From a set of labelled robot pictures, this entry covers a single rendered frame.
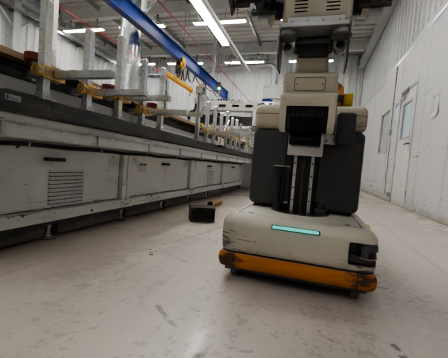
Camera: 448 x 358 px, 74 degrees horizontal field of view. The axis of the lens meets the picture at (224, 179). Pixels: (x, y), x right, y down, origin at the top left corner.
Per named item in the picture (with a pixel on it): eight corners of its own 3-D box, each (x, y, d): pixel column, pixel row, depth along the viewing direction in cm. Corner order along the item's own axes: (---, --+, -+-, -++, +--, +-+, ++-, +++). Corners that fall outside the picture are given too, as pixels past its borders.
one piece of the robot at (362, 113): (254, 217, 182) (266, 80, 177) (349, 230, 166) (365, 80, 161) (242, 228, 150) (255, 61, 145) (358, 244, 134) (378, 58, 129)
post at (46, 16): (48, 116, 127) (54, 1, 124) (41, 114, 123) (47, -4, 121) (42, 116, 128) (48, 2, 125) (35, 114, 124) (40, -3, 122)
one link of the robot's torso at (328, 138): (288, 155, 146) (292, 104, 145) (349, 159, 138) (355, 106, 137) (282, 152, 121) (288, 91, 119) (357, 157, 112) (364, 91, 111)
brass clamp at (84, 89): (104, 99, 156) (104, 89, 156) (84, 93, 144) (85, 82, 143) (94, 99, 158) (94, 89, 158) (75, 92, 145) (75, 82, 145)
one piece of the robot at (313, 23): (278, 77, 129) (282, 26, 128) (345, 76, 121) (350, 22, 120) (273, 64, 114) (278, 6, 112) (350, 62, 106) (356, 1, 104)
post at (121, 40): (121, 119, 174) (126, 36, 172) (117, 118, 171) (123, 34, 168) (116, 119, 175) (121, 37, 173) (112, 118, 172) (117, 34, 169)
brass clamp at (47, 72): (66, 84, 132) (67, 72, 132) (40, 74, 120) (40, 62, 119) (55, 84, 134) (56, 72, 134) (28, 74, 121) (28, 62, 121)
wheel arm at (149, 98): (171, 103, 169) (171, 95, 169) (168, 101, 166) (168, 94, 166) (107, 101, 181) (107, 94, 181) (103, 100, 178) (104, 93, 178)
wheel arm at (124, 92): (147, 98, 145) (148, 89, 145) (144, 96, 142) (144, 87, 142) (75, 96, 158) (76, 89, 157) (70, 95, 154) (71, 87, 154)
